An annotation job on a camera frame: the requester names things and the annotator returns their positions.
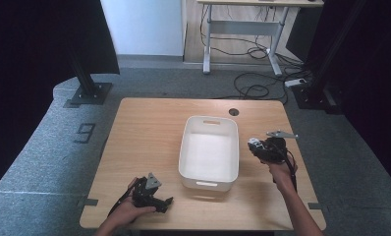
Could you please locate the white desk frame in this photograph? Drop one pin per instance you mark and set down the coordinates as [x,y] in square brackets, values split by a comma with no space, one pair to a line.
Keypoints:
[246,26]

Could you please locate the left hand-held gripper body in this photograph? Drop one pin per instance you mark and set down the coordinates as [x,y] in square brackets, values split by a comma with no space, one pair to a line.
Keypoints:
[141,195]

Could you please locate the white power strip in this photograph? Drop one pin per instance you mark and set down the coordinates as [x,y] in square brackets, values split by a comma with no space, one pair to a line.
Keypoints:
[295,82]

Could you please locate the grey tape strip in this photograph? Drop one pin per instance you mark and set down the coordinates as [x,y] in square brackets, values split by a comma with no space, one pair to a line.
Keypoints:
[314,206]
[88,202]

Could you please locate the person's right hand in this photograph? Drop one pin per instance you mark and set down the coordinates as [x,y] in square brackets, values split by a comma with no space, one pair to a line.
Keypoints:
[280,172]

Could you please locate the black curtain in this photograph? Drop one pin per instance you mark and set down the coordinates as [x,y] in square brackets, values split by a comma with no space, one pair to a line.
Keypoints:
[36,49]
[377,82]

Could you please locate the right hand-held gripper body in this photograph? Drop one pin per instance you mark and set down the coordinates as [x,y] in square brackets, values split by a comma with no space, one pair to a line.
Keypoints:
[275,149]

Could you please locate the person's left hand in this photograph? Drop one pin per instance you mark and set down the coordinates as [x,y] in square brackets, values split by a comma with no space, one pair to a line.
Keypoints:
[124,211]

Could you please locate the black metal stand with base plate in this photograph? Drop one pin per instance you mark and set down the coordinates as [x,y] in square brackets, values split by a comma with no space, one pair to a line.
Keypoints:
[90,90]

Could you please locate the white plastic basket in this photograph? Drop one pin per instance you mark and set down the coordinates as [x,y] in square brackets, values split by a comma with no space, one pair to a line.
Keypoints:
[210,157]

